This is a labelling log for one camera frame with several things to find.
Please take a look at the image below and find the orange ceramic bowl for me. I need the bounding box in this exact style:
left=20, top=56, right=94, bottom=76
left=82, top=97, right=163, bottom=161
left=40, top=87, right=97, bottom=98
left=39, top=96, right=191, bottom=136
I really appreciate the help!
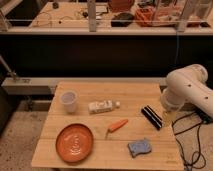
left=55, top=123, right=94, bottom=163

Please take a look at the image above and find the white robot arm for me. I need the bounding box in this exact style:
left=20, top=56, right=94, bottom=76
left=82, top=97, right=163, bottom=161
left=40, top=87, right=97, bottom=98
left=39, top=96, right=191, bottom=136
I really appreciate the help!
left=160, top=64, right=213, bottom=126

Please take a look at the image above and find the white plastic bottle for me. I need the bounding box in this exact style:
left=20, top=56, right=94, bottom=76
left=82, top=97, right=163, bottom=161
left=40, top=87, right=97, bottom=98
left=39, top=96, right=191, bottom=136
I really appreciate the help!
left=88, top=100, right=120, bottom=114

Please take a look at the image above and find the orange toy carrot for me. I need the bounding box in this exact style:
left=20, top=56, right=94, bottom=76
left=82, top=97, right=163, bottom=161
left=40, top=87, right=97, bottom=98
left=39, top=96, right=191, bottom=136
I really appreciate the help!
left=106, top=119, right=128, bottom=134

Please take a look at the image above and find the wooden table board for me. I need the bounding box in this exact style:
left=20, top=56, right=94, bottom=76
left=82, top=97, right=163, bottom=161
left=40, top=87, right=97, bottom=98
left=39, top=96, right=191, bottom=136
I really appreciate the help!
left=31, top=82, right=183, bottom=171

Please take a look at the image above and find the black rectangular block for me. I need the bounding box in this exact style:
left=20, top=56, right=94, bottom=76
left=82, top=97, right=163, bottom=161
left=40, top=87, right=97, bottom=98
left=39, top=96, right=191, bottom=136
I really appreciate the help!
left=141, top=106, right=162, bottom=130

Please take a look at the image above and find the blue sponge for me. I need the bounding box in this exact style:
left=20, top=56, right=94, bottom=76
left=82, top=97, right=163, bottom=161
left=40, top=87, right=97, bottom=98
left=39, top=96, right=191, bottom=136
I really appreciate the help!
left=128, top=138, right=152, bottom=158

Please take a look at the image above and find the orange tool case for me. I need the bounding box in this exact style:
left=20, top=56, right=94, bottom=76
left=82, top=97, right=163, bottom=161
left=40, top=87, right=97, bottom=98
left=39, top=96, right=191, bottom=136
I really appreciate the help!
left=134, top=7, right=201, bottom=28

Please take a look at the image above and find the metal clamp stand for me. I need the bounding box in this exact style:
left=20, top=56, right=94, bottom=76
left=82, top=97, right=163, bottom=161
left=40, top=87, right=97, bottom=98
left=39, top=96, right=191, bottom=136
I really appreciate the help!
left=0, top=54, right=31, bottom=85

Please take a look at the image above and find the blue hanging cable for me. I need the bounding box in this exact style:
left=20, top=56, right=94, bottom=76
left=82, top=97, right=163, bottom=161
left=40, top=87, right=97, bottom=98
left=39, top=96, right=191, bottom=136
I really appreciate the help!
left=174, top=31, right=181, bottom=68

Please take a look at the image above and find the black floor cable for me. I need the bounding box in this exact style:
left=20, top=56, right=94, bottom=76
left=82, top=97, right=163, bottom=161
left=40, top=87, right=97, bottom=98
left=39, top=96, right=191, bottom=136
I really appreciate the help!
left=171, top=111, right=208, bottom=171

